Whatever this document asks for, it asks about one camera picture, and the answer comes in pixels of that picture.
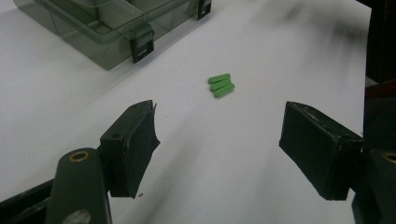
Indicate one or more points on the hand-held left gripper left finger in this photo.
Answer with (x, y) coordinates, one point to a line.
(127, 149)

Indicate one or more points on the white board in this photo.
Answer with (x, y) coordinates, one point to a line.
(218, 155)

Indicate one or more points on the grey transparent organizer box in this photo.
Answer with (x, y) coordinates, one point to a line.
(93, 34)

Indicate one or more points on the small green block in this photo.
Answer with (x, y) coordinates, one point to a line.
(221, 84)
(224, 91)
(219, 78)

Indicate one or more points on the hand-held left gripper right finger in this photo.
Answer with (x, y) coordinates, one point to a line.
(320, 152)

